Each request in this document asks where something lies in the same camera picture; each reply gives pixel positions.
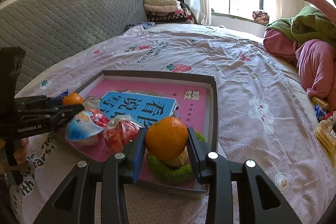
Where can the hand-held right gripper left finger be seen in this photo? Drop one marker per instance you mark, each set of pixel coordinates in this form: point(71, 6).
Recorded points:
point(137, 158)

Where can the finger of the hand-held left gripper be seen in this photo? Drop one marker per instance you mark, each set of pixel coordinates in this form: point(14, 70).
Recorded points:
point(39, 100)
point(63, 115)

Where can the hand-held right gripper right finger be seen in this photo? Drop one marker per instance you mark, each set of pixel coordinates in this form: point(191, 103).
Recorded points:
point(195, 158)

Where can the orange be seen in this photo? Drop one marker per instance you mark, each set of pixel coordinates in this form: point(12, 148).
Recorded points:
point(72, 99)
point(166, 137)

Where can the blue snack packet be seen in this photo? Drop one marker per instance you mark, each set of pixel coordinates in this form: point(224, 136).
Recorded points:
point(63, 94)

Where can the blue plastic egg toy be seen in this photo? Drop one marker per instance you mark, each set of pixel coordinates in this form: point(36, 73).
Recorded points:
point(84, 129)

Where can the red plastic egg toy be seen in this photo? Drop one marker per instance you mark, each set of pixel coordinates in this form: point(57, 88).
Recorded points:
point(120, 133)

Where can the shallow cardboard box pink bottom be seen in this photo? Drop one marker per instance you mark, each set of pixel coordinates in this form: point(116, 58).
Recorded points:
point(214, 121)

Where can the person's left hand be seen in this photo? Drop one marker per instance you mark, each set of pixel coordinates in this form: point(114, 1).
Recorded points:
point(22, 149)

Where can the pink book with blue label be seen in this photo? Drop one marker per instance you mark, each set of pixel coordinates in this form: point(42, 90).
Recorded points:
point(189, 106)

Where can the grey quilted headboard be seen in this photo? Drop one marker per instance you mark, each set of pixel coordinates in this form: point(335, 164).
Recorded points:
point(65, 24)

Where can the blue patterned cloth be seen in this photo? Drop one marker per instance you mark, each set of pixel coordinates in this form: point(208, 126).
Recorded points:
point(140, 25)

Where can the blue candy wrapper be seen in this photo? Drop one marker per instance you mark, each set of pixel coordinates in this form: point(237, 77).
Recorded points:
point(320, 112)

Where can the yellow striped snack packet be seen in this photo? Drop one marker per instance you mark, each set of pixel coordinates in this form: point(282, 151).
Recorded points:
point(326, 137)

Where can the gold wrapped snack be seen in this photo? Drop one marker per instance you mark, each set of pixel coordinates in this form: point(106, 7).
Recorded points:
point(319, 102)

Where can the snack packets near blankets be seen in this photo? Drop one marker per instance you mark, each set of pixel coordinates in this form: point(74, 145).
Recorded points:
point(331, 117)

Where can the dark checkered folded blanket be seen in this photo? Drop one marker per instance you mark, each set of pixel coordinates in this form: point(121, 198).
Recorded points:
point(168, 18)

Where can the pink folded blanket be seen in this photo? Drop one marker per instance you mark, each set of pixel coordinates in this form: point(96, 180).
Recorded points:
point(162, 8)

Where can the cream folded blanket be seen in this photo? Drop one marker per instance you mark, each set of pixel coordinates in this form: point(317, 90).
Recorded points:
point(160, 1)

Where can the pink quilt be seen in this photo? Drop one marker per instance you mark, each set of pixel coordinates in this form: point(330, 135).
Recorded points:
point(315, 66)

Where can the dark cloth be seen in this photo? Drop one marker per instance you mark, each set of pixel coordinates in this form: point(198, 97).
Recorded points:
point(182, 3)

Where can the folded patterned cloth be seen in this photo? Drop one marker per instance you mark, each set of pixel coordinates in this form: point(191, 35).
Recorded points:
point(260, 16)

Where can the green quilt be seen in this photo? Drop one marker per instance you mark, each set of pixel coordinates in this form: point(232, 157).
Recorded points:
point(307, 22)

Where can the salmon quilted cushion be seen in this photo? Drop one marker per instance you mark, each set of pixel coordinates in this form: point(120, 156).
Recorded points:
point(315, 1)

